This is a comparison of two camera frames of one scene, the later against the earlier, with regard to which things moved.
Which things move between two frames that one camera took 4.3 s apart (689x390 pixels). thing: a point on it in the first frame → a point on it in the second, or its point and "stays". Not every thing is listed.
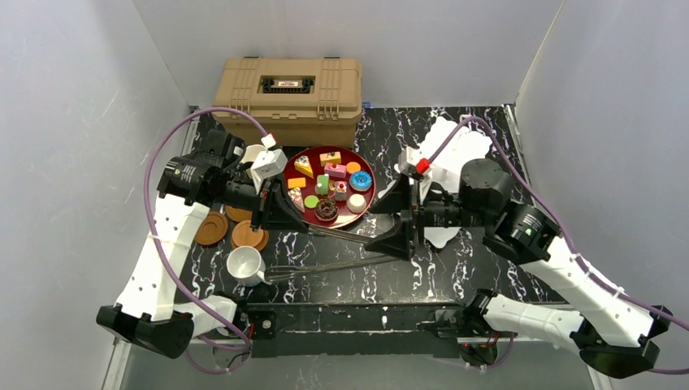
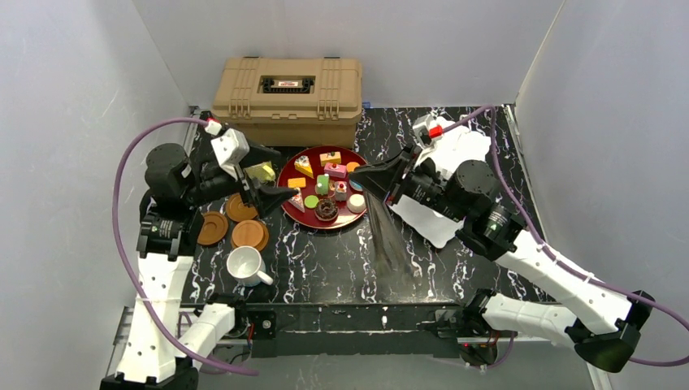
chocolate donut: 327,210 stays
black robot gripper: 280,273 → 386,238
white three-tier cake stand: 465,146 stays
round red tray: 331,187 stays
